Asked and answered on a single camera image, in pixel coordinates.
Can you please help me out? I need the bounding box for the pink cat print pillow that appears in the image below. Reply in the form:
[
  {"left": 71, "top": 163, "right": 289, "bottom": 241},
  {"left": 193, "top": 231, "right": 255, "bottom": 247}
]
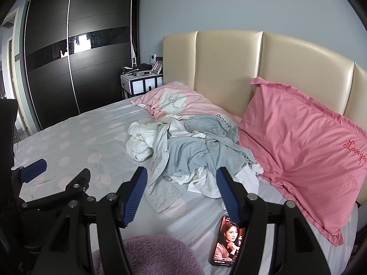
[{"left": 130, "top": 81, "right": 243, "bottom": 127}]

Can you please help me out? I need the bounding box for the white ribbed garment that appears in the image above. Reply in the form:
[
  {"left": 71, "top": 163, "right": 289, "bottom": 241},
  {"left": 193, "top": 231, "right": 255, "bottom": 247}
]
[{"left": 126, "top": 121, "right": 170, "bottom": 161}]

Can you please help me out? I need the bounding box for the dark sliding wardrobe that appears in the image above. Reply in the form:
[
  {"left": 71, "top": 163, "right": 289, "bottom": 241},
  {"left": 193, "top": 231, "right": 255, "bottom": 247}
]
[{"left": 21, "top": 0, "right": 141, "bottom": 132}]

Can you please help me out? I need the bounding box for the grey-blue garment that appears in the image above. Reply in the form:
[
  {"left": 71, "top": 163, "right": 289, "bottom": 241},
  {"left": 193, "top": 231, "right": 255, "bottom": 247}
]
[{"left": 166, "top": 115, "right": 254, "bottom": 184}]

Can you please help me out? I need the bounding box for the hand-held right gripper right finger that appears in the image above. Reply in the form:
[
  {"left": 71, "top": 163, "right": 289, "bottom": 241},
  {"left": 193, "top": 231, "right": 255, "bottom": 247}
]
[{"left": 216, "top": 166, "right": 336, "bottom": 275}]

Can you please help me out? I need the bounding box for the white nightstand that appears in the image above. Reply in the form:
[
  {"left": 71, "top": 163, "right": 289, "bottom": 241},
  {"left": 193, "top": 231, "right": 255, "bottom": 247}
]
[{"left": 120, "top": 73, "right": 164, "bottom": 99}]

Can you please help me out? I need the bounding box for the bed with dotted sheet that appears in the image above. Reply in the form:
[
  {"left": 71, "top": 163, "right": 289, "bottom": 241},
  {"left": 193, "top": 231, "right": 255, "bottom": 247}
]
[{"left": 13, "top": 83, "right": 359, "bottom": 270}]

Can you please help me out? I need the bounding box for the light grey garment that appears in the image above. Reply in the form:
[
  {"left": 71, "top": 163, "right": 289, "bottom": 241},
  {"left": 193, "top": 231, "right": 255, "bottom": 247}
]
[{"left": 146, "top": 126, "right": 184, "bottom": 214}]

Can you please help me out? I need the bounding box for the beige padded headboard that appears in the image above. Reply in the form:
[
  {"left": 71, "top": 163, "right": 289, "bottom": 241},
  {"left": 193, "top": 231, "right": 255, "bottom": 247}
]
[{"left": 162, "top": 30, "right": 367, "bottom": 207}]

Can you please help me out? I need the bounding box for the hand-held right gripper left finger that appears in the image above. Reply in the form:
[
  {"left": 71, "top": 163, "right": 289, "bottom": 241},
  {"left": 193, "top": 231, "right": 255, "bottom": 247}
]
[{"left": 33, "top": 166, "right": 148, "bottom": 275}]

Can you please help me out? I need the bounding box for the white shirt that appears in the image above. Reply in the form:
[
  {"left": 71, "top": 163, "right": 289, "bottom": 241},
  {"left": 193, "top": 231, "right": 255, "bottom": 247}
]
[{"left": 188, "top": 162, "right": 264, "bottom": 199}]

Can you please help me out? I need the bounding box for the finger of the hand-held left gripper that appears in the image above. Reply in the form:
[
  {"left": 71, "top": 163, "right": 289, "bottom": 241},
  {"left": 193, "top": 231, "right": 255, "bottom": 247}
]
[
  {"left": 19, "top": 168, "right": 96, "bottom": 211},
  {"left": 11, "top": 158, "right": 48, "bottom": 199}
]

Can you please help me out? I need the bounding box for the smartphone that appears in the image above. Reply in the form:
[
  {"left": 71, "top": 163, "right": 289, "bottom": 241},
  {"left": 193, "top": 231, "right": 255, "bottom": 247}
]
[{"left": 211, "top": 215, "right": 245, "bottom": 268}]

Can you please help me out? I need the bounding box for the plain pink pillow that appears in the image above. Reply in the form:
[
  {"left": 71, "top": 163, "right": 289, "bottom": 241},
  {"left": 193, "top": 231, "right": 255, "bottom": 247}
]
[{"left": 238, "top": 77, "right": 367, "bottom": 246}]

